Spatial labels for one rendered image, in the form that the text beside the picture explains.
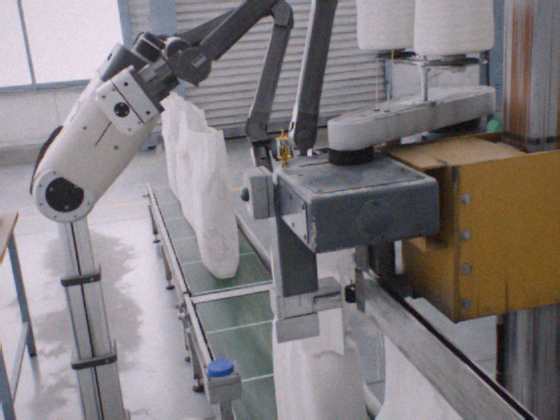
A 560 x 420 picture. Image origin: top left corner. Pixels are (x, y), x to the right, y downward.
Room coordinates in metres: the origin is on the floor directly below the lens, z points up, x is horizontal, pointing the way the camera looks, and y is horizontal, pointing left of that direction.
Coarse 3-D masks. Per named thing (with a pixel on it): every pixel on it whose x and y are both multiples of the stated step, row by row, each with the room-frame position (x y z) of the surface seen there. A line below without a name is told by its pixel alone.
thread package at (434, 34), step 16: (416, 0) 1.32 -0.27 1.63; (432, 0) 1.27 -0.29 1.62; (448, 0) 1.26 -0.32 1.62; (464, 0) 1.25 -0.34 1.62; (480, 0) 1.26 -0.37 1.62; (416, 16) 1.31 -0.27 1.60; (432, 16) 1.27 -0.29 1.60; (448, 16) 1.25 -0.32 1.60; (464, 16) 1.25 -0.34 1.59; (480, 16) 1.26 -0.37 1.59; (416, 32) 1.31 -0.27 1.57; (432, 32) 1.27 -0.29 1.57; (448, 32) 1.25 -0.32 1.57; (464, 32) 1.25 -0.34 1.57; (480, 32) 1.25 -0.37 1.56; (416, 48) 1.31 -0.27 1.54; (432, 48) 1.27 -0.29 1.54; (448, 48) 1.25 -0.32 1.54; (464, 48) 1.25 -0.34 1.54; (480, 48) 1.25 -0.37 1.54
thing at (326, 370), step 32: (320, 256) 1.80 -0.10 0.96; (320, 320) 1.54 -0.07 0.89; (288, 352) 1.64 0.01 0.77; (320, 352) 1.53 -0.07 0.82; (352, 352) 1.55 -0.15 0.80; (288, 384) 1.66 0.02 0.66; (320, 384) 1.51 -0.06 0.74; (352, 384) 1.51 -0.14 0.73; (288, 416) 1.67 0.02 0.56; (320, 416) 1.50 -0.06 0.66; (352, 416) 1.50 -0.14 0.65
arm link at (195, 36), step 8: (280, 0) 2.24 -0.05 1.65; (272, 8) 2.23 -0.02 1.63; (224, 16) 2.25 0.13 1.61; (264, 16) 2.28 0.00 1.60; (272, 16) 2.30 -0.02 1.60; (208, 24) 2.25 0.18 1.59; (216, 24) 2.24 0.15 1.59; (288, 24) 2.24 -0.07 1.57; (176, 32) 2.22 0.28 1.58; (184, 32) 2.24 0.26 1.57; (192, 32) 2.24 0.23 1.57; (200, 32) 2.24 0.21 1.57; (208, 32) 2.24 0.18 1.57; (192, 40) 2.23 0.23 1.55; (200, 40) 2.23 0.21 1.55; (160, 56) 2.19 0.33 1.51
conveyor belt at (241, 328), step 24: (216, 312) 2.76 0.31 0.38; (240, 312) 2.74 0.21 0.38; (264, 312) 2.72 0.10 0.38; (216, 336) 2.54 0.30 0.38; (240, 336) 2.52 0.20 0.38; (264, 336) 2.50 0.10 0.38; (240, 360) 2.32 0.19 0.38; (264, 360) 2.31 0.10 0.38; (264, 384) 2.14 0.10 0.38; (240, 408) 2.01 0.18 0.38; (264, 408) 2.00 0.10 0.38
